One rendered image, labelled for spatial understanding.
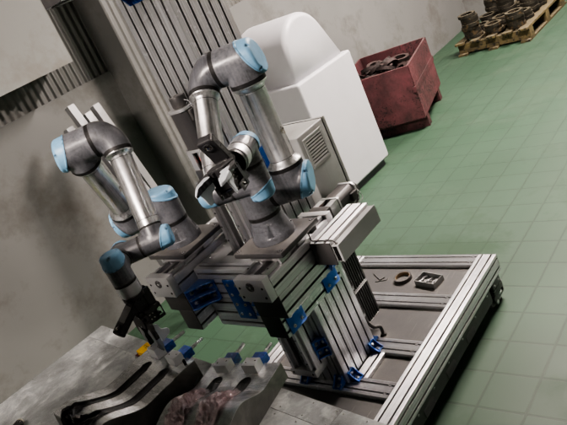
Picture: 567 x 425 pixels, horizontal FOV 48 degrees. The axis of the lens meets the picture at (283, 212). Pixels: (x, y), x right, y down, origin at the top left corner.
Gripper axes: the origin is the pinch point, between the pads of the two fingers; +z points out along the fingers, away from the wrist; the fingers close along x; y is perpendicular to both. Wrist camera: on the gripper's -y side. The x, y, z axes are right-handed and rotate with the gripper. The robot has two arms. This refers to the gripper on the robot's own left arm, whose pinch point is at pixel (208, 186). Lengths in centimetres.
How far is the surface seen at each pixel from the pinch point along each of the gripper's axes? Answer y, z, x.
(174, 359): 48, -15, 52
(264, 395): 59, 1, 21
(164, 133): 19, -271, 147
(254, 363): 55, -9, 24
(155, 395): 50, -3, 55
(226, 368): 54, -11, 34
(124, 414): 47, 5, 60
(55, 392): 50, -30, 116
